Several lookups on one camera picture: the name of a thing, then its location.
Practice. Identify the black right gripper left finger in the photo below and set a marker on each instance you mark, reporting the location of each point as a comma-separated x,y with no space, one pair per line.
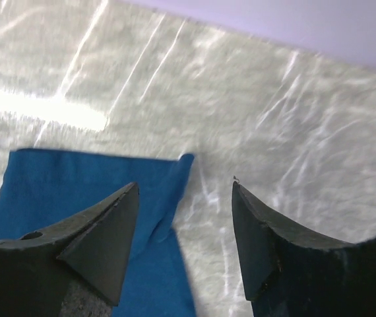
75,267

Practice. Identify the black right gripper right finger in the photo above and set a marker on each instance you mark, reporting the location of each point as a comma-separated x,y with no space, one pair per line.
288,269

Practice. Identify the blue Mickey Mouse t-shirt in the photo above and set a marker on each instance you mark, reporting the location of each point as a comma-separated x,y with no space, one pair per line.
42,186

